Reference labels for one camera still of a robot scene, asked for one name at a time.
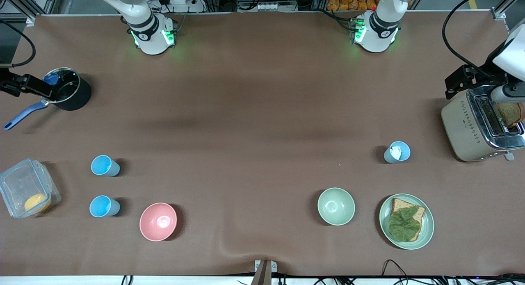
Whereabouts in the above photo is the pale green plate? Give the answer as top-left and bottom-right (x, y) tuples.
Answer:
(379, 193), (435, 251)

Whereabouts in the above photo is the black pot with blue handle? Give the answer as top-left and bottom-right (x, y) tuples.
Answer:
(4, 68), (92, 131)

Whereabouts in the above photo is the glass pot lid blue knob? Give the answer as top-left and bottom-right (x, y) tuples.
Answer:
(43, 68), (80, 103)

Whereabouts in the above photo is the green lettuce leaf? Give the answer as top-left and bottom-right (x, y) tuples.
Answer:
(388, 206), (422, 243)

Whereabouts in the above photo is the brown bread slice with lettuce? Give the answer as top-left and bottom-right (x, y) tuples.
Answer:
(389, 198), (427, 242)

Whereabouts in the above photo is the orange round food piece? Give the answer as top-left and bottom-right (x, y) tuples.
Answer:
(24, 194), (52, 214)

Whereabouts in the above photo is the beige and chrome toaster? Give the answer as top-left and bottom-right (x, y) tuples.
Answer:
(441, 85), (525, 163)

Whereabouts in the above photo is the black looped floor cable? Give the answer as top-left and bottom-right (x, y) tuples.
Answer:
(381, 259), (409, 278)

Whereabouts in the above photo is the clear plastic food container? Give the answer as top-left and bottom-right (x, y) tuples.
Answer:
(0, 158), (62, 219)

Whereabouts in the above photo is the blue cup with white filling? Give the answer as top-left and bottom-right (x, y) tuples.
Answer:
(383, 141), (411, 164)

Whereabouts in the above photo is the metal table edge bracket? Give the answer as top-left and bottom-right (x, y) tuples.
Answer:
(251, 259), (278, 285)

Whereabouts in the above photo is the pink bowl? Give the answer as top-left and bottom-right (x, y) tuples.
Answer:
(139, 202), (178, 242)

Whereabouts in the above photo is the pale green bowl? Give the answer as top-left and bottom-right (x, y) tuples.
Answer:
(317, 187), (356, 226)

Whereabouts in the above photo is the brown toast slice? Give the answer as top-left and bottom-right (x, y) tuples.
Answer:
(494, 102), (525, 128)

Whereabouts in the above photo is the blue plastic cup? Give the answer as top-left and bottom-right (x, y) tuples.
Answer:
(89, 195), (121, 218)
(91, 155), (121, 178)

